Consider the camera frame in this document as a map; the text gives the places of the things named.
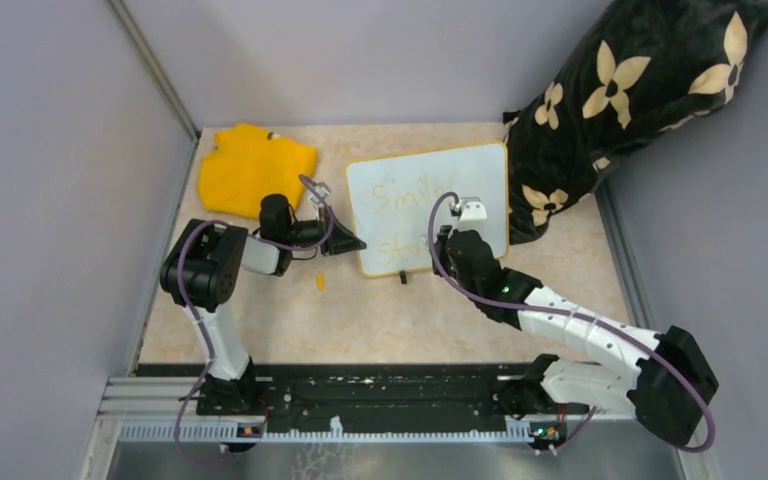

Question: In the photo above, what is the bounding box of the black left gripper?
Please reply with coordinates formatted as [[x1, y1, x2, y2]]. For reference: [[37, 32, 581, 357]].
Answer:
[[283, 206, 367, 255]]

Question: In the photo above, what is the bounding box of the aluminium frame rail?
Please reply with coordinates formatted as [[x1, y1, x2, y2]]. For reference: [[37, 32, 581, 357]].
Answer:
[[99, 357, 703, 450]]

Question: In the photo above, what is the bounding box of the black floral pillow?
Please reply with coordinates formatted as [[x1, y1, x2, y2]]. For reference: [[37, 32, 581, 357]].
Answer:
[[503, 1, 768, 245]]

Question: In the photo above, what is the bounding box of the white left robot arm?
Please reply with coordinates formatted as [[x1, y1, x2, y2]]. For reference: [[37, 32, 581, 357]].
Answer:
[[159, 194, 366, 415]]

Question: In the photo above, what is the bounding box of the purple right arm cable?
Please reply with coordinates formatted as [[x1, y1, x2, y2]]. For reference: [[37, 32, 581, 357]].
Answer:
[[426, 191, 718, 454]]

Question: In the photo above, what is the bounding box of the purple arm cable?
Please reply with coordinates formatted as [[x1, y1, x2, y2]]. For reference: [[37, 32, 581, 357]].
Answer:
[[426, 191, 718, 454], [171, 173, 339, 468]]

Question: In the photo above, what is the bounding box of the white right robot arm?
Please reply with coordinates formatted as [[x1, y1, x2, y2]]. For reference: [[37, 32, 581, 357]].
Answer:
[[432, 226, 719, 452]]

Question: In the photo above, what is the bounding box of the yellow folded cloth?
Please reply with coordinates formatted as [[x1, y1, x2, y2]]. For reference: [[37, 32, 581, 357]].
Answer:
[[197, 123, 319, 219]]

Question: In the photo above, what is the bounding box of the yellow framed whiteboard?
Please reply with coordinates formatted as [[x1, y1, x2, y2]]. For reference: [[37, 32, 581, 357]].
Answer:
[[345, 141, 509, 277]]

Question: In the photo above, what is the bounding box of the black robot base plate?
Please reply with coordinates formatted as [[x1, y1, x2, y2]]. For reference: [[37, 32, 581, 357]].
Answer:
[[133, 362, 591, 435]]

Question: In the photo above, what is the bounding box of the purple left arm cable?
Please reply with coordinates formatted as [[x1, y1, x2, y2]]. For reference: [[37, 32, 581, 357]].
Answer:
[[171, 173, 339, 468]]

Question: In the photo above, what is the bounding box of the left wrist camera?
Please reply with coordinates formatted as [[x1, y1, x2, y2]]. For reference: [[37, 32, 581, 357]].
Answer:
[[306, 182, 331, 208]]

